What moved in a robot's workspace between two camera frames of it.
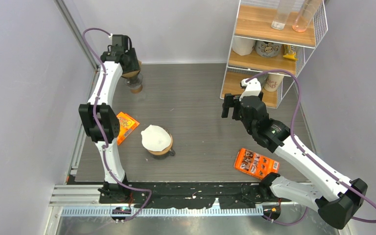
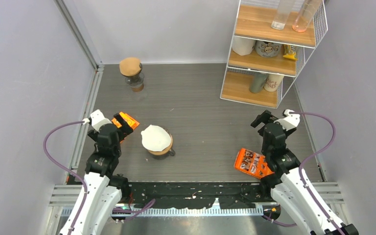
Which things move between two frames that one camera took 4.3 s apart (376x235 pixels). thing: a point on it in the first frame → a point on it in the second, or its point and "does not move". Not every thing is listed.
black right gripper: (230, 101) → (265, 117)
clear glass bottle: (281, 14) does not move
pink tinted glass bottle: (305, 14) does not move
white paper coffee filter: (155, 138) does not move
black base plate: (187, 195) does not move
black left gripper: (131, 53) → (125, 129)
